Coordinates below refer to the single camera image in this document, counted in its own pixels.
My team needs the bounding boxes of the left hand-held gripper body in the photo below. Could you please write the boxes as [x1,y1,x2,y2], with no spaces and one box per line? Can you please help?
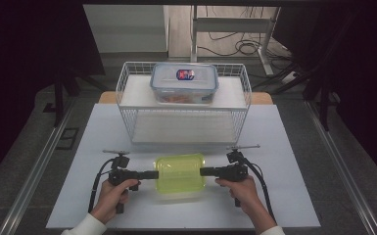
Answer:
[102,149,142,215]

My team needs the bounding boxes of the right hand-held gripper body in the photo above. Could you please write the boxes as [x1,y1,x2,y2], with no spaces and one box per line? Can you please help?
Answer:
[217,144,261,209]

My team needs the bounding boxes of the green plastic container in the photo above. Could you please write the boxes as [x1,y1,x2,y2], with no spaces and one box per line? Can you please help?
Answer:
[153,153,208,196]

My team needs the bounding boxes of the white wire two-tier rack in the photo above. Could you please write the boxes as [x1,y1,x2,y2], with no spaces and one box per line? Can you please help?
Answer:
[115,61,253,147]

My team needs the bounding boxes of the clear container with blue-rimmed lid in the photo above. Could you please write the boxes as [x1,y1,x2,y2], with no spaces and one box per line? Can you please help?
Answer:
[149,62,220,106]

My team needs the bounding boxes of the person's right hand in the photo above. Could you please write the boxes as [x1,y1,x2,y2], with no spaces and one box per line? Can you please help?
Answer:
[214,175,264,217]

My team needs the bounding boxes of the person's left hand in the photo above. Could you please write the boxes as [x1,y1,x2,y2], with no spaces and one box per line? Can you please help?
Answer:
[90,178,141,225]

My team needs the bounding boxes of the wooden table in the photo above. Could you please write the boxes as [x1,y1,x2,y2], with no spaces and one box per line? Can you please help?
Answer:
[98,90,274,106]

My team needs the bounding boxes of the dark metal stand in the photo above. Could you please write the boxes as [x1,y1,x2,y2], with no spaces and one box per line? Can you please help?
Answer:
[251,58,342,132]
[42,63,110,129]

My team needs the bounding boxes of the white power strip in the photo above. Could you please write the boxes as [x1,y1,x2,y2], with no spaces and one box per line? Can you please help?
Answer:
[280,70,300,85]

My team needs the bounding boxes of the white cabinet panel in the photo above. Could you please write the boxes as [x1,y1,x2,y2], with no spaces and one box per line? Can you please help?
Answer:
[82,4,171,54]

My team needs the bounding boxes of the dark curtain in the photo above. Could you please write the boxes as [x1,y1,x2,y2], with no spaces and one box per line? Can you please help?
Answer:
[272,4,377,184]

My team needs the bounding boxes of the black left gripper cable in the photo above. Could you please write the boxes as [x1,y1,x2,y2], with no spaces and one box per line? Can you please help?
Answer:
[87,158,116,213]

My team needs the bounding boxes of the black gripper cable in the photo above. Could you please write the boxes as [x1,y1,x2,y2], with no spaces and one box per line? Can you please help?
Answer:
[239,156,277,223]
[87,158,116,213]

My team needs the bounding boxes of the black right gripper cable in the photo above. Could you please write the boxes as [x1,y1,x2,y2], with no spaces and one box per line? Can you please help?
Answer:
[239,156,277,223]

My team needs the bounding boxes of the black floor bracket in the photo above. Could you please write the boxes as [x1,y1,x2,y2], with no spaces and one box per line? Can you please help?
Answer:
[56,126,80,151]

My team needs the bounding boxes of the metal floor rail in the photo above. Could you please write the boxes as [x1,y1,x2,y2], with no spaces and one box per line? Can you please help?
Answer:
[0,97,76,235]
[305,100,377,235]

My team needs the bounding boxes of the black floor cables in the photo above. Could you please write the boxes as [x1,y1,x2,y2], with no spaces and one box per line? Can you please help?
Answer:
[197,5,293,59]

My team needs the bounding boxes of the white metal desk frame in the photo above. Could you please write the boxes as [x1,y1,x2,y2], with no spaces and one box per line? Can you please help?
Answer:
[190,5,282,77]

